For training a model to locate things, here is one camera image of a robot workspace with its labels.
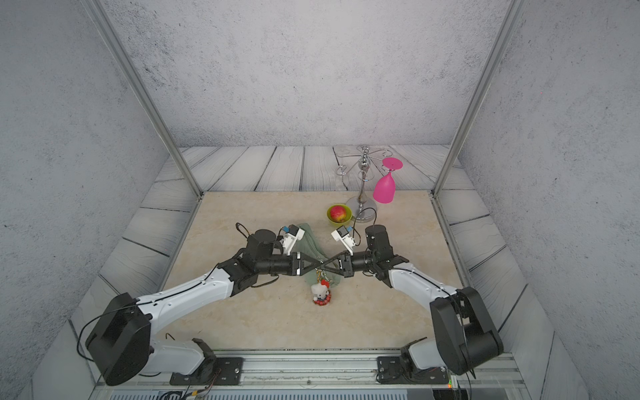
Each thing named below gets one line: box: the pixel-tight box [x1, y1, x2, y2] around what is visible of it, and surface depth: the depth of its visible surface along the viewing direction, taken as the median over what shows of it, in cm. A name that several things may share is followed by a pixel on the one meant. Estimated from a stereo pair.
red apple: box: [330, 205, 347, 223], surface depth 108 cm
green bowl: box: [326, 204, 353, 225], surface depth 109 cm
